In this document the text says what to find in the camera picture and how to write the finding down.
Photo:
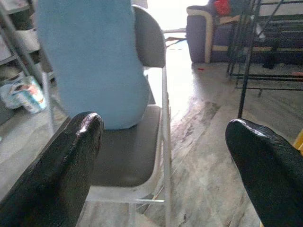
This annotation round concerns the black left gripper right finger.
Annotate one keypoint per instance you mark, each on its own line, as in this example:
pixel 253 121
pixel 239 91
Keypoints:
pixel 272 177

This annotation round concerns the purple cream sofa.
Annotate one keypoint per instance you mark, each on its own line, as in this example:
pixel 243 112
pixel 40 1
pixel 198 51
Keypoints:
pixel 198 40

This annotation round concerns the metal shelf with white bins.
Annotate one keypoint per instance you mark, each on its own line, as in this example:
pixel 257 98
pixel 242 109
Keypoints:
pixel 26 40

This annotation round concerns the white printed plastic bag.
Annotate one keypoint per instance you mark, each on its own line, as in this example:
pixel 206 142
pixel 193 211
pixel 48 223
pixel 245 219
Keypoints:
pixel 23 94

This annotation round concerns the red cloth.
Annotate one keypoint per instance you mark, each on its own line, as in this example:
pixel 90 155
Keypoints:
pixel 222 7

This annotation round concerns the yellow shirt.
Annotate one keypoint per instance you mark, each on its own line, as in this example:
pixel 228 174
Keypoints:
pixel 300 142

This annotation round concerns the black metal rack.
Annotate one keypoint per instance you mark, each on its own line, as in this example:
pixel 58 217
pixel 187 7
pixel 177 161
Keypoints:
pixel 272 77

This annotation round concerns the grey folding chair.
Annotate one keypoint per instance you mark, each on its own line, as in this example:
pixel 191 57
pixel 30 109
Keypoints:
pixel 127 160

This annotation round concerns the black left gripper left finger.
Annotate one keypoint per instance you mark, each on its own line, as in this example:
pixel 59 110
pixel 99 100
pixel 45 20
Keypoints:
pixel 52 177

